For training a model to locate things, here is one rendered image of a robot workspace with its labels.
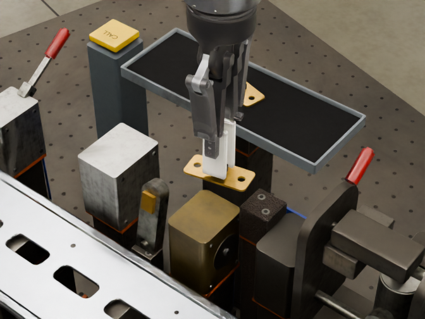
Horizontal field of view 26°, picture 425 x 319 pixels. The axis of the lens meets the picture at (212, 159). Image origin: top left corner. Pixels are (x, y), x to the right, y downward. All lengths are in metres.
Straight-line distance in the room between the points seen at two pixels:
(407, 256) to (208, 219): 0.31
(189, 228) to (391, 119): 0.90
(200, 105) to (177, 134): 1.03
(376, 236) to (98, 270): 0.43
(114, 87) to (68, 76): 0.66
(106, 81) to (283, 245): 0.46
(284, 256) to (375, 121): 0.87
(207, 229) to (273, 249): 0.10
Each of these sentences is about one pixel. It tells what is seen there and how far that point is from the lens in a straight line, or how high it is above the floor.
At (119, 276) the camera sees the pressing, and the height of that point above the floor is 1.00.
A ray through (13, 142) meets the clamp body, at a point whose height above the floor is 1.02.
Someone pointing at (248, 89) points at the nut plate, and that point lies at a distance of 1.42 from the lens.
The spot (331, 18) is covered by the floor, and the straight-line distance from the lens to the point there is 3.67.
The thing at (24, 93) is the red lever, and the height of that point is 1.07.
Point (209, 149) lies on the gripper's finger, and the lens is 1.08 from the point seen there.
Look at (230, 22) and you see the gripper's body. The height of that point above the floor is 1.50.
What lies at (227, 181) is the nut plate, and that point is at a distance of 1.12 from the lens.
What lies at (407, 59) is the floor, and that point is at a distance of 3.49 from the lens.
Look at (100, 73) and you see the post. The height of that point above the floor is 1.09.
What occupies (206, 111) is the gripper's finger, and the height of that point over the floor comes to 1.40.
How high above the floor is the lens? 2.05
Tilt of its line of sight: 43 degrees down
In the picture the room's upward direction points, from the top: straight up
